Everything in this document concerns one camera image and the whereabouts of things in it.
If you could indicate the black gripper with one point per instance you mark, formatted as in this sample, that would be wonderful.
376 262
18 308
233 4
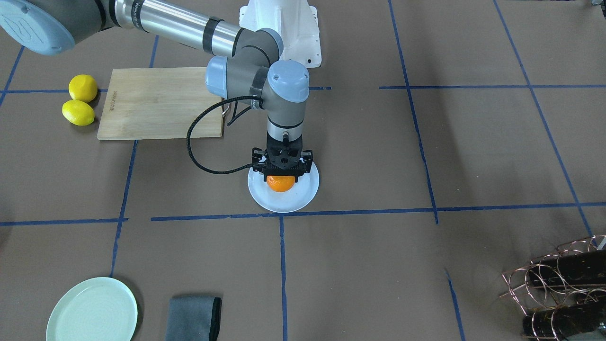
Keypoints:
307 158

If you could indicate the orange fruit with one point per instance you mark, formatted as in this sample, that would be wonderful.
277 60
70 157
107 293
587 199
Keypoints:
280 184

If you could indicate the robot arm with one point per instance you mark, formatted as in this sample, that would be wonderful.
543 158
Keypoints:
246 66

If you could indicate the light green plate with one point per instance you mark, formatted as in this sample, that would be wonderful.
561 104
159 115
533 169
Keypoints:
97 309

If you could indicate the bamboo cutting board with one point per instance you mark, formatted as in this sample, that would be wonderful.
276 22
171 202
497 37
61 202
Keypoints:
153 103

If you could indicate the folded grey cloth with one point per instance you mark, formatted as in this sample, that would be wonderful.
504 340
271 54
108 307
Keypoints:
194 318

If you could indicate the lower yellow lemon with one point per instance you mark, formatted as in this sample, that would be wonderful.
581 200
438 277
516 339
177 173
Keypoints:
78 112

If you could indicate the yellow lemon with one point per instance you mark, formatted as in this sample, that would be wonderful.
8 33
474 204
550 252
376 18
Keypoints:
78 112
83 88

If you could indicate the upper yellow lemon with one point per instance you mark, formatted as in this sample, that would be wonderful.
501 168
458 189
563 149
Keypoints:
83 88

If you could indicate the dark green wine bottle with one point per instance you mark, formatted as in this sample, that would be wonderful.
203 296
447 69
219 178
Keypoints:
578 270

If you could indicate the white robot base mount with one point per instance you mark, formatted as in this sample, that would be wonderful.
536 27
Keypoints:
295 21

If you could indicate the copper wire bottle rack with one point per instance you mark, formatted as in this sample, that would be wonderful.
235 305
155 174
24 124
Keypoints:
562 294

